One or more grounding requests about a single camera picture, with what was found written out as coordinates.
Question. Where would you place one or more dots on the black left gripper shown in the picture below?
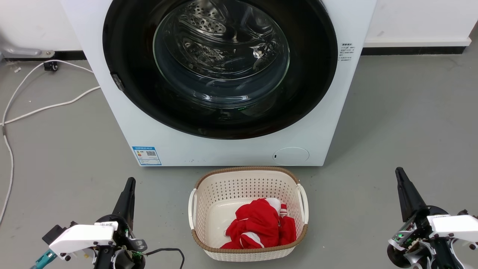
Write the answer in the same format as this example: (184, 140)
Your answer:
(123, 254)

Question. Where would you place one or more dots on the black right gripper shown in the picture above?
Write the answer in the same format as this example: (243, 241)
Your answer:
(414, 243)

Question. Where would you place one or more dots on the white front-loading washing machine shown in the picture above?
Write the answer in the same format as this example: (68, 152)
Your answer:
(224, 151)

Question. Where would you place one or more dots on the round black glass washer door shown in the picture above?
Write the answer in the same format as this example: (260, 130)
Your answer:
(134, 89)

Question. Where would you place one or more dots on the blue energy label sticker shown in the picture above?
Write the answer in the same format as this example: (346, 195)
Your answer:
(146, 155)

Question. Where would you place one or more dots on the cream perforated laundry basket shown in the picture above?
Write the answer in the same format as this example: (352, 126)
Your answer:
(224, 190)

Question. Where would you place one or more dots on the round white filter cover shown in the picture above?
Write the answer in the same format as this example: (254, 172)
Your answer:
(291, 155)

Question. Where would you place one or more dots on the red and white garment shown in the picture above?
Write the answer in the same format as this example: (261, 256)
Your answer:
(261, 224)

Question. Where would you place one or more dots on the small black wheeled plug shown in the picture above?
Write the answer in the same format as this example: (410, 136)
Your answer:
(51, 66)

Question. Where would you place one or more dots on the small printed text sticker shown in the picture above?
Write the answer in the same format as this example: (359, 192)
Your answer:
(345, 51)

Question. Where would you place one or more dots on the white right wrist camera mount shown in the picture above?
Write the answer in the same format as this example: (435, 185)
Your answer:
(455, 226)

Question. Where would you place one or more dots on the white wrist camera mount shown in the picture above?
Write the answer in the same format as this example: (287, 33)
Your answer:
(455, 226)
(82, 239)

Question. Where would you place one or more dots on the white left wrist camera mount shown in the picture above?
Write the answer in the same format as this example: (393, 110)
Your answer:
(82, 239)

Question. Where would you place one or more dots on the black wall baseboard strip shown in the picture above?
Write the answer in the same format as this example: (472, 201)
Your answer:
(44, 56)
(410, 50)

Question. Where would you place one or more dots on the white wall ledge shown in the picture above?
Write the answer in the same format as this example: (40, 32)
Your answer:
(414, 41)

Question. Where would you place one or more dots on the grey metal pipe bracket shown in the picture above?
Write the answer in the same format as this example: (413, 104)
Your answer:
(22, 51)

